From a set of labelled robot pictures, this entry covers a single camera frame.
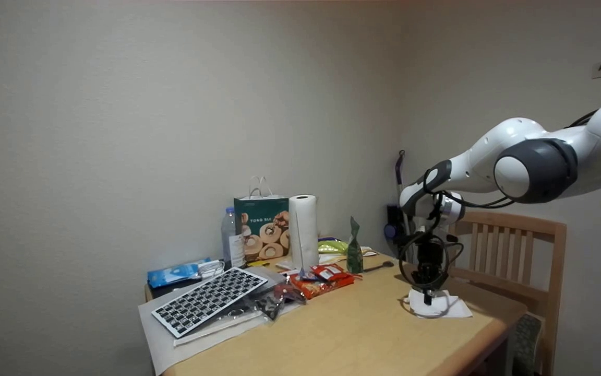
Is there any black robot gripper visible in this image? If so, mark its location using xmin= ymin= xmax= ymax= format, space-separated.
xmin=412 ymin=231 xmax=449 ymax=290

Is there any white paper napkin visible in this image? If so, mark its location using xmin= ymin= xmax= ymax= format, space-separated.
xmin=403 ymin=290 xmax=472 ymax=319

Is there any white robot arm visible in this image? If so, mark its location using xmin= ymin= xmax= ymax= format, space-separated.
xmin=399 ymin=106 xmax=601 ymax=292

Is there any wooden chair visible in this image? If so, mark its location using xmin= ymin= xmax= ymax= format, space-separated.
xmin=450 ymin=210 xmax=567 ymax=376

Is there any green glass bottle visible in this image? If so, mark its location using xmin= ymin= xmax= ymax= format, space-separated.
xmin=347 ymin=217 xmax=363 ymax=274

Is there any yellow green packet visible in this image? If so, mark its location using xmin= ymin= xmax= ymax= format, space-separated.
xmin=318 ymin=239 xmax=348 ymax=255

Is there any red snack wrapper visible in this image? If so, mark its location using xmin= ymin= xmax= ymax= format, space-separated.
xmin=291 ymin=263 xmax=355 ymax=299

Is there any white paper towel roll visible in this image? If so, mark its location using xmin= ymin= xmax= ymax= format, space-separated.
xmin=289 ymin=193 xmax=319 ymax=274

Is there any green donut picture bag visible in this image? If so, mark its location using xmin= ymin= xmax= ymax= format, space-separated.
xmin=234 ymin=196 xmax=291 ymax=263

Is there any clear plastic water bottle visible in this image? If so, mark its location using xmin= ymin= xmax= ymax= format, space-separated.
xmin=222 ymin=206 xmax=237 ymax=268

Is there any blue snack packet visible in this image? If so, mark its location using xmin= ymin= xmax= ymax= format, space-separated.
xmin=149 ymin=258 xmax=223 ymax=287

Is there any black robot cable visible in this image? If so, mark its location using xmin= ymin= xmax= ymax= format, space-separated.
xmin=393 ymin=110 xmax=595 ymax=319

